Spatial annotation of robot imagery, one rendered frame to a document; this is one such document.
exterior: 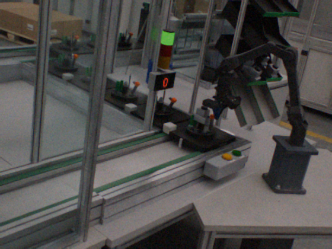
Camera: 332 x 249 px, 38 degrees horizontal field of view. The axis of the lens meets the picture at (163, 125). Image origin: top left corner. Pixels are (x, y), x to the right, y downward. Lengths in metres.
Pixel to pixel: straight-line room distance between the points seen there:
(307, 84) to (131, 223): 4.67
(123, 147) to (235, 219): 0.54
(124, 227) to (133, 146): 0.48
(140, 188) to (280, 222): 0.55
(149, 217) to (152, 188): 0.11
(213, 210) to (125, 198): 0.36
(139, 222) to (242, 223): 0.38
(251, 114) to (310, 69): 3.73
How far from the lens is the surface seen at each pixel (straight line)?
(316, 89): 6.07
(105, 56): 1.28
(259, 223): 1.82
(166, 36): 1.94
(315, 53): 6.01
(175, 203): 1.80
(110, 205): 1.60
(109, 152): 1.90
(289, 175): 2.04
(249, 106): 2.38
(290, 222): 1.89
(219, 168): 1.91
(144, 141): 2.03
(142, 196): 1.71
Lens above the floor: 1.79
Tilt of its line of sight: 22 degrees down
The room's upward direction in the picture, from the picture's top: 10 degrees clockwise
